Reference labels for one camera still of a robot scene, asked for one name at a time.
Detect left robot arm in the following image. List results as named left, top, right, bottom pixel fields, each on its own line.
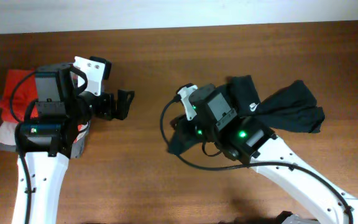
left=12, top=56, right=135, bottom=223

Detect right black cable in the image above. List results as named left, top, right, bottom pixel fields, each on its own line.
left=159, top=95, right=354, bottom=224

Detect black Nike t-shirt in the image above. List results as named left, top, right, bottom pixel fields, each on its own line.
left=166, top=75, right=325, bottom=156

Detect red folded shirt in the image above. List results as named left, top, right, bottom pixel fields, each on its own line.
left=0, top=68, right=89, bottom=126

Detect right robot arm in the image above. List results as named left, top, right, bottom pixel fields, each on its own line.
left=167, top=83, right=358, bottom=223

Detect beige folded shirt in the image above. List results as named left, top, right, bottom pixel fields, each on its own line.
left=0, top=121, right=17, bottom=146

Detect grey folded shirt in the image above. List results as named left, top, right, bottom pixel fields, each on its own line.
left=0, top=131, right=89, bottom=159

